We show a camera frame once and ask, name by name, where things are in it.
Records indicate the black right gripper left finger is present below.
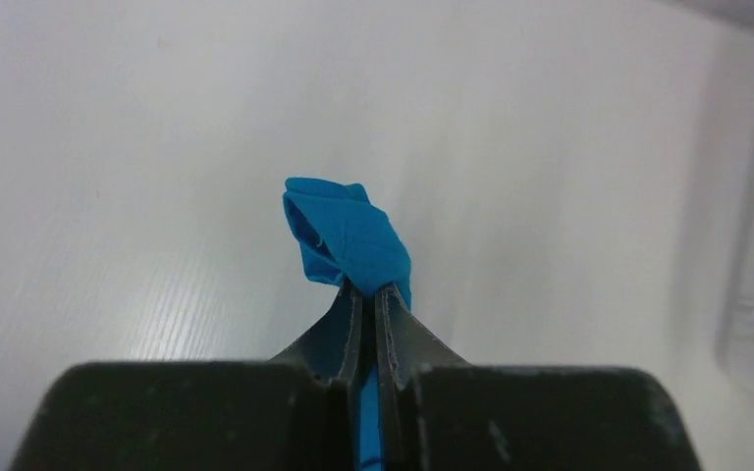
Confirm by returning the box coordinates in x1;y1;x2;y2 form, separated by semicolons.
10;283;363;470

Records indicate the blue t shirt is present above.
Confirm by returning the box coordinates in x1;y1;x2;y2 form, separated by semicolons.
282;177;413;471

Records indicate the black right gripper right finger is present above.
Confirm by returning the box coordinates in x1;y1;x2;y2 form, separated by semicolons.
374;285;700;470

